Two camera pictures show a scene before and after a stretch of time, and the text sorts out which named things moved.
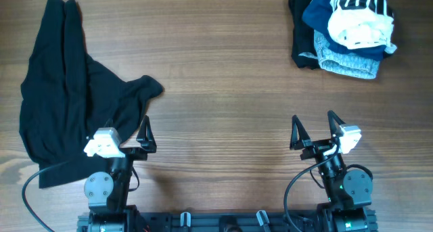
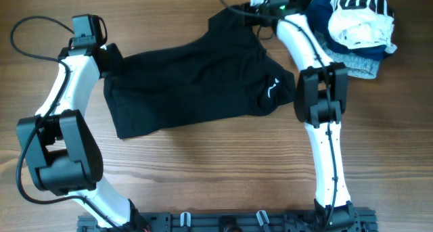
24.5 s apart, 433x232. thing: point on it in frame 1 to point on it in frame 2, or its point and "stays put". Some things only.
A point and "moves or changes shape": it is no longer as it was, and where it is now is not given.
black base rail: x=260 y=221 stays put
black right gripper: x=316 y=150 to x=253 y=17
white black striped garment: x=361 y=17 stays put
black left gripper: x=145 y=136 to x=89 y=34
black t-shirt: x=66 y=97 moves or changes shape
